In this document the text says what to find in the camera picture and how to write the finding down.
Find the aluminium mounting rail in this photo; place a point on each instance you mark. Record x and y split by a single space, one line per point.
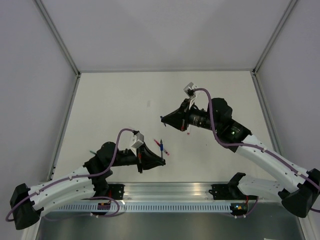
174 191

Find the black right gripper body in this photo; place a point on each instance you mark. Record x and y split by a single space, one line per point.
195 116

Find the aluminium frame left post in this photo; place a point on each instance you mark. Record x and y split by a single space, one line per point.
56 35

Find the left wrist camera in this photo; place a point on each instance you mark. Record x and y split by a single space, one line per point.
137 140

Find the aluminium frame post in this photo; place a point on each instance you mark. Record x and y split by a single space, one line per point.
275 34
56 35

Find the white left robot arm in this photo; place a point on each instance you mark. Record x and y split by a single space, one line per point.
29 204

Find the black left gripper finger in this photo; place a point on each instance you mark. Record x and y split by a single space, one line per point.
147 165
149 156

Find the blue ballpoint pen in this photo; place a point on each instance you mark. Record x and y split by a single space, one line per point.
161 148

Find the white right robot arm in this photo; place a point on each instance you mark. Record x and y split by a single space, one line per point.
295 187

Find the red gel pen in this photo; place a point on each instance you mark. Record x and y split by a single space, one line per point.
158 143

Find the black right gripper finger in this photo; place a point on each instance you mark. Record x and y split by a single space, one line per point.
176 116
179 125

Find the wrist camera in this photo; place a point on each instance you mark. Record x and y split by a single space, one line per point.
191 92
137 140

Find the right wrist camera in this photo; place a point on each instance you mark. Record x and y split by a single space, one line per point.
191 92

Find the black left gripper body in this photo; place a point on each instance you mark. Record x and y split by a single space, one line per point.
128 157

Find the aluminium frame right post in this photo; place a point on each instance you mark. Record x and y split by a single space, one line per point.
275 34

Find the perforated cable duct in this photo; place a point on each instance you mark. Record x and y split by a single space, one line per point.
148 207

